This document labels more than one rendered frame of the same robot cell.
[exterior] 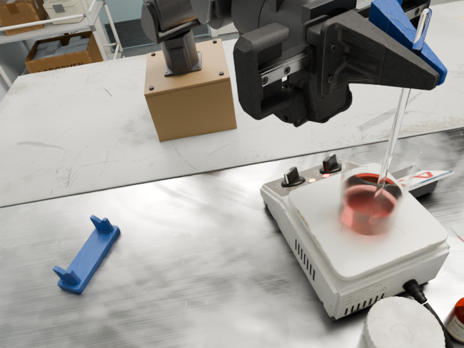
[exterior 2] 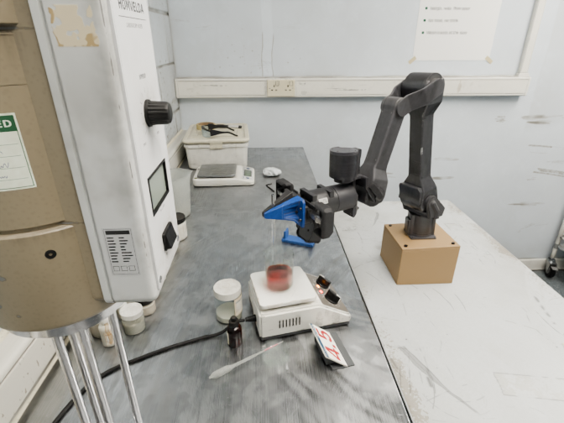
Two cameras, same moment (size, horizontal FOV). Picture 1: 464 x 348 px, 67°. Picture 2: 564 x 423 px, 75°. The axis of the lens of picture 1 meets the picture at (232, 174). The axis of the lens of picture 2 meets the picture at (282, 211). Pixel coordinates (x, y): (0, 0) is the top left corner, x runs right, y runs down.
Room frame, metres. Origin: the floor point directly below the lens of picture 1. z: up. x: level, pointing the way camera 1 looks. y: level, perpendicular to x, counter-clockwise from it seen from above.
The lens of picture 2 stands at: (0.20, -0.77, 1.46)
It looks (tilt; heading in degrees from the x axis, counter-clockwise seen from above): 25 degrees down; 88
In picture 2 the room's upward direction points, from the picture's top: straight up
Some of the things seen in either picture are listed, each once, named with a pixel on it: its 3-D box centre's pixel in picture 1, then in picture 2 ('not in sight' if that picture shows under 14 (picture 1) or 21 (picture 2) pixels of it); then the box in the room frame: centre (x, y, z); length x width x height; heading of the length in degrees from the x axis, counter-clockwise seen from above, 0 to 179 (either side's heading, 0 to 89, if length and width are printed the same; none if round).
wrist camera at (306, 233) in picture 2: (310, 85); (311, 225); (0.29, -0.09, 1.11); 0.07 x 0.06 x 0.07; 119
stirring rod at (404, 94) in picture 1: (393, 139); (274, 240); (0.20, -0.13, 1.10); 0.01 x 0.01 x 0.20
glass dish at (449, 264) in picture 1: (456, 249); (275, 352); (0.20, -0.24, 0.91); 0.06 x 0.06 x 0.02
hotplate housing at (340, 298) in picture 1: (343, 221); (293, 300); (0.25, -0.12, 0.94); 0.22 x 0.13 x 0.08; 13
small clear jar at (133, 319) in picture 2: not in sight; (133, 319); (-0.09, -0.15, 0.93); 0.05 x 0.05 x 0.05
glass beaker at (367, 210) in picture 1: (374, 190); (279, 270); (0.22, -0.13, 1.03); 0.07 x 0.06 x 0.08; 99
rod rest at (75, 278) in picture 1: (86, 250); (298, 237); (0.29, 0.20, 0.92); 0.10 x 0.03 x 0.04; 156
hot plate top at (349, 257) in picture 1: (361, 214); (281, 285); (0.22, -0.13, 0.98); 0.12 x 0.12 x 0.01; 13
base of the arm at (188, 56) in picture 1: (179, 48); (420, 222); (0.58, 0.05, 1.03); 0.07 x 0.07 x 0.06; 86
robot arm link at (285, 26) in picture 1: (315, 30); (314, 203); (0.29, -0.09, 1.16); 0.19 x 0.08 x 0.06; 116
